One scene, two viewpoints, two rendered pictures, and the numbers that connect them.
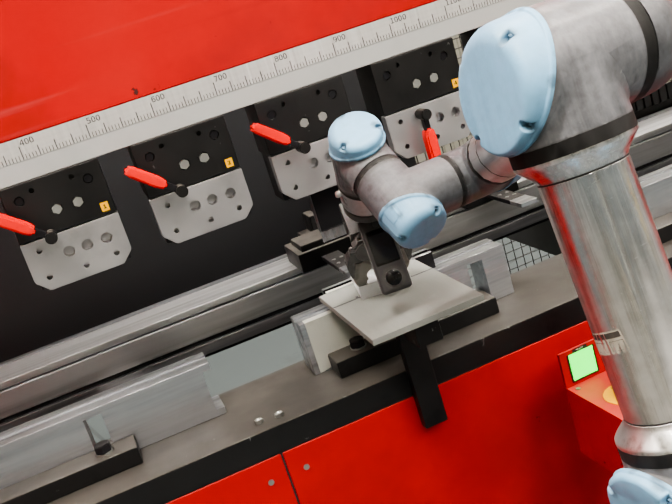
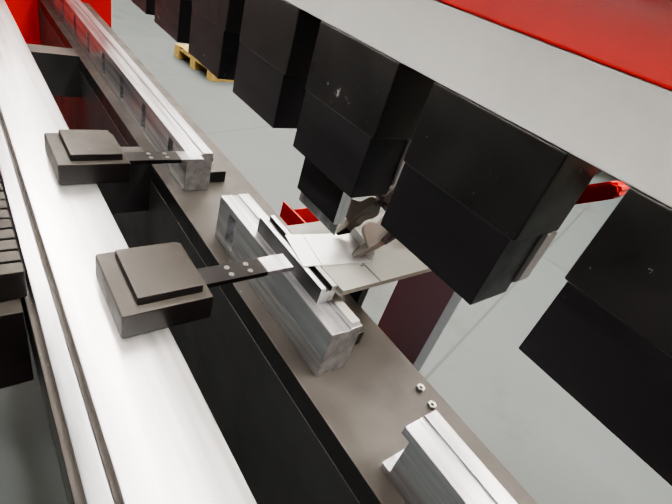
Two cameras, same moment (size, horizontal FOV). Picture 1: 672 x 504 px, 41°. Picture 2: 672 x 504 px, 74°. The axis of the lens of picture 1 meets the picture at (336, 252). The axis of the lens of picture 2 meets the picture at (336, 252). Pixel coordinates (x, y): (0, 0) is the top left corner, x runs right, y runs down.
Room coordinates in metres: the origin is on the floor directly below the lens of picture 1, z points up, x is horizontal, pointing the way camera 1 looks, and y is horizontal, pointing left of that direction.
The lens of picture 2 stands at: (1.77, 0.49, 1.42)
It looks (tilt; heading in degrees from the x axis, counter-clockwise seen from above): 33 degrees down; 237
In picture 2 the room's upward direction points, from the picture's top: 19 degrees clockwise
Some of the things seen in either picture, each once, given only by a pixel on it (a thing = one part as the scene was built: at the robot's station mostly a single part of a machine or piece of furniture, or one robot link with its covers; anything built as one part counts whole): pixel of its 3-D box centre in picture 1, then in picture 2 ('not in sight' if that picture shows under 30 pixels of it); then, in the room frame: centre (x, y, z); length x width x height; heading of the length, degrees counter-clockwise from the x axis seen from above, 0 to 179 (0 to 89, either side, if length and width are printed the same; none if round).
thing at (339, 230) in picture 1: (342, 206); (324, 189); (1.49, -0.03, 1.13); 0.10 x 0.02 x 0.10; 103
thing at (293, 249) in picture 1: (332, 252); (209, 272); (1.64, 0.01, 1.01); 0.26 x 0.12 x 0.05; 13
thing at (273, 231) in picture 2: (379, 278); (294, 256); (1.49, -0.06, 0.99); 0.20 x 0.03 x 0.03; 103
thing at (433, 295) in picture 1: (396, 298); (369, 247); (1.34, -0.07, 1.00); 0.26 x 0.18 x 0.01; 13
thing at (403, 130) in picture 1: (415, 99); (285, 58); (1.52, -0.20, 1.26); 0.15 x 0.09 x 0.17; 103
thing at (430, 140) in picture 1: (428, 137); not in sight; (1.46, -0.20, 1.20); 0.04 x 0.02 x 0.10; 13
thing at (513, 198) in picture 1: (495, 189); (133, 153); (1.73, -0.34, 1.01); 0.26 x 0.12 x 0.05; 13
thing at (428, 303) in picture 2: not in sight; (411, 326); (0.78, -0.39, 0.39); 0.18 x 0.18 x 0.78; 28
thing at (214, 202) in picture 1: (190, 178); (479, 192); (1.43, 0.18, 1.26); 0.15 x 0.09 x 0.17; 103
